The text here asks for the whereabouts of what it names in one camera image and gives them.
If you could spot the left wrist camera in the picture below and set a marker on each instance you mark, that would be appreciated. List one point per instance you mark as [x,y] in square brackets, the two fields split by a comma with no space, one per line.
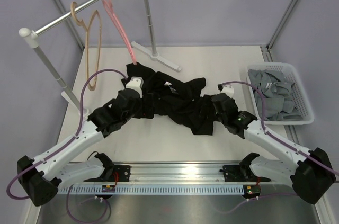
[135,84]

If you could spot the white slotted cable duct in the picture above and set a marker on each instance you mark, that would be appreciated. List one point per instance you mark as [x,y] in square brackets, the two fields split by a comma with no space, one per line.
[161,189]

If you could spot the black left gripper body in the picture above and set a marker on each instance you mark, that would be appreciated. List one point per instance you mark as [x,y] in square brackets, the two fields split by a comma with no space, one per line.
[140,111]

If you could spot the metal clothes rack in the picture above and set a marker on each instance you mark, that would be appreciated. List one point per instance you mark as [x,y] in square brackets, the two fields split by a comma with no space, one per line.
[31,38]

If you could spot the pink plastic hanger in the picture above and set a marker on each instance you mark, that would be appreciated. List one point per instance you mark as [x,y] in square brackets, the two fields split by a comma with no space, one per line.
[108,6]

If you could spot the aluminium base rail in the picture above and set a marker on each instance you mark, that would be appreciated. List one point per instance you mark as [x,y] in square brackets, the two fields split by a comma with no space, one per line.
[172,171]

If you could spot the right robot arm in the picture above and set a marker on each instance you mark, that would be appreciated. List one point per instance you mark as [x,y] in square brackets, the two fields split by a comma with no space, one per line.
[308,172]

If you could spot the black shirt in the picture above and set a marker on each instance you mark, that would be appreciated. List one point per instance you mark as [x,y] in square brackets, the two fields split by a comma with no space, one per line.
[182,102]

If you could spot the grey shirt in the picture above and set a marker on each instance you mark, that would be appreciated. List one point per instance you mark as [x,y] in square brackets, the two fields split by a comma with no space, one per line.
[273,95]

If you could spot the white plastic basket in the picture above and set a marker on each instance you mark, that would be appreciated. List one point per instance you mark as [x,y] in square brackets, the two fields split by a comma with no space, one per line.
[299,95]

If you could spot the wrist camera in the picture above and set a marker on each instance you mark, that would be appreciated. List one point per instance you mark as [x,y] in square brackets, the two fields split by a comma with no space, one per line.
[227,89]
[135,84]

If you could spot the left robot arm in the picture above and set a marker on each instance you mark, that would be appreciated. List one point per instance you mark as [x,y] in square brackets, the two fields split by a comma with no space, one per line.
[44,175]

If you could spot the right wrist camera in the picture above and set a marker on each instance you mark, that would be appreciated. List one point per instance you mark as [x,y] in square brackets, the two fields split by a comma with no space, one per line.
[227,89]

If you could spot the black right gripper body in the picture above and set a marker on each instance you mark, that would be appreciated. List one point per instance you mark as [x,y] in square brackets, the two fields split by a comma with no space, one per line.
[218,116]

